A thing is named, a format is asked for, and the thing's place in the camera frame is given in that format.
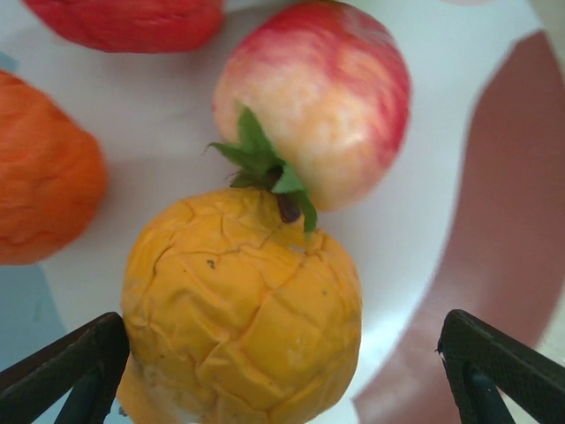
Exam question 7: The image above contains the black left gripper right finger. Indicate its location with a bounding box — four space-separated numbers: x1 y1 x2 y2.
437 308 565 424

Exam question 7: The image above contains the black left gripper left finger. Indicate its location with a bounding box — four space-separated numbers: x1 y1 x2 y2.
0 311 131 424

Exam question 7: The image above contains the yellow wrinkled fruit with leaves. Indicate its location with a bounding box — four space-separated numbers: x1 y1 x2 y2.
117 103 365 424

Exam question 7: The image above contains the orange wrinkled fruit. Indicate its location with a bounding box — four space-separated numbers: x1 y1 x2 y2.
0 69 109 267

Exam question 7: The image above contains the white plate with brown band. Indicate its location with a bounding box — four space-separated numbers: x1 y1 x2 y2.
0 0 565 424

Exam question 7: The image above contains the red and yellow apple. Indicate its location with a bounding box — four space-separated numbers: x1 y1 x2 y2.
211 0 413 213

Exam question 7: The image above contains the red wrinkled fruit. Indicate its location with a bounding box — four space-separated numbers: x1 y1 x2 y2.
21 0 227 55

